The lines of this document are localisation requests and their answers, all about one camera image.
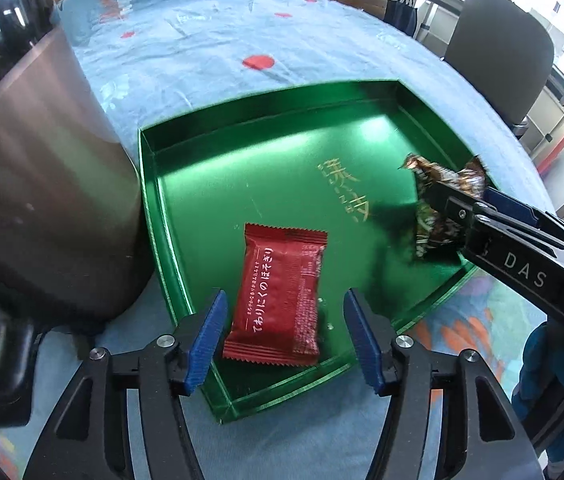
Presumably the brown chocolate snack wrapper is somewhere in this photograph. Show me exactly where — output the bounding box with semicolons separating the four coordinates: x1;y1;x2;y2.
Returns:
402;154;486;261

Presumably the dark red snack packet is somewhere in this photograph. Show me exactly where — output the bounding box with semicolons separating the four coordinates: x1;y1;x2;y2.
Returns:
222;223;327;366

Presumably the dark office chair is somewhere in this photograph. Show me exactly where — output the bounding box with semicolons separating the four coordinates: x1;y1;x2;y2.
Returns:
444;0;554;138

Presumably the dark hanging bag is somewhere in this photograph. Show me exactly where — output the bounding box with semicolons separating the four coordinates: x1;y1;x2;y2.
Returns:
383;0;417;37

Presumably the black and bronze kettle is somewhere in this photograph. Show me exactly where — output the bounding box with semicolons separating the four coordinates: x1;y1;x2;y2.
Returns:
0;0;153;427

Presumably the blue patterned bed sheet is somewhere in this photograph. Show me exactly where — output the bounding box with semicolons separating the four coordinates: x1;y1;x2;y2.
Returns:
60;0;551;208

